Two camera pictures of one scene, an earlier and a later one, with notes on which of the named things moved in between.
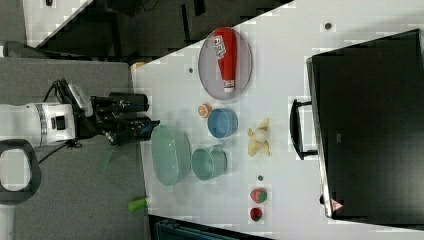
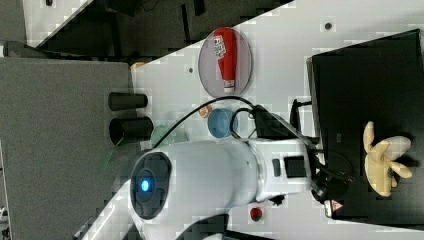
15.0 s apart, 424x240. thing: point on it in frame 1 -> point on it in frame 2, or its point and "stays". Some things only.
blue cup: x=222 y=122 stays
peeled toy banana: x=258 y=138 -> x=381 y=162
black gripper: x=114 y=117 -> x=331 y=174
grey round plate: x=209 y=70 stays
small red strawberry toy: x=256 y=214 stays
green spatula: x=106 y=155 stays
